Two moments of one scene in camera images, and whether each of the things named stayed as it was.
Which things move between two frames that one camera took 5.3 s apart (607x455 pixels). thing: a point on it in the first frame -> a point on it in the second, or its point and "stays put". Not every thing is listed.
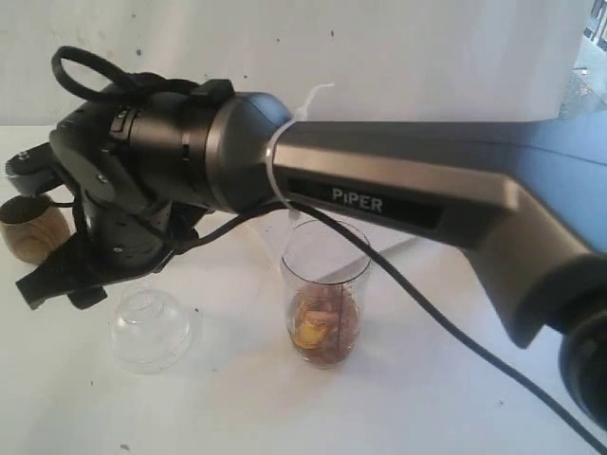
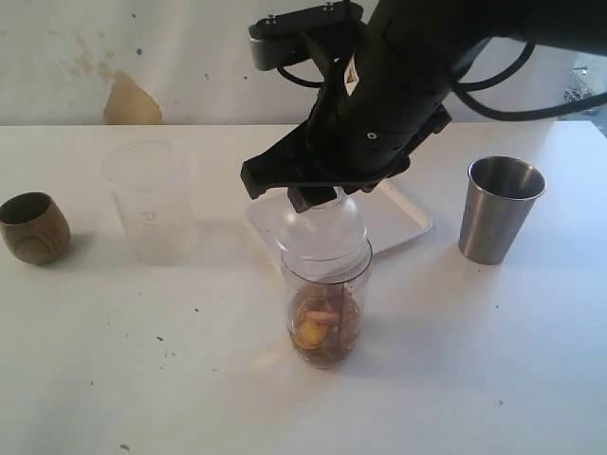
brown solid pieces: [323, 322] stays put
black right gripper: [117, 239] -> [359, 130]
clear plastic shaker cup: [323, 269] stays put
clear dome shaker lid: [150, 332] -> [325, 242]
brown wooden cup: [33, 227] stays put
